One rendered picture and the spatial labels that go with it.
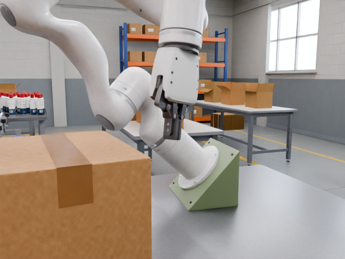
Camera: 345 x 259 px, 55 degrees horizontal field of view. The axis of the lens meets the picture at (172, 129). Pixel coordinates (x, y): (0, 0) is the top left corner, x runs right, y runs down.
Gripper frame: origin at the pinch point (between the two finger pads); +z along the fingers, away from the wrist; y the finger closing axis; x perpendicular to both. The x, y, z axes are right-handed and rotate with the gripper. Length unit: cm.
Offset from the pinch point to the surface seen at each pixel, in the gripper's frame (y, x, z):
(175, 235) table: -21.0, -12.5, 27.9
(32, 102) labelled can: -111, -259, -15
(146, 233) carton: 9.6, 4.2, 17.3
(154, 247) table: -12.6, -12.3, 29.4
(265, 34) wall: -711, -306, -254
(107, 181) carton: 16.9, 1.8, 8.7
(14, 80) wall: -332, -763, -87
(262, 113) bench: -392, -156, -35
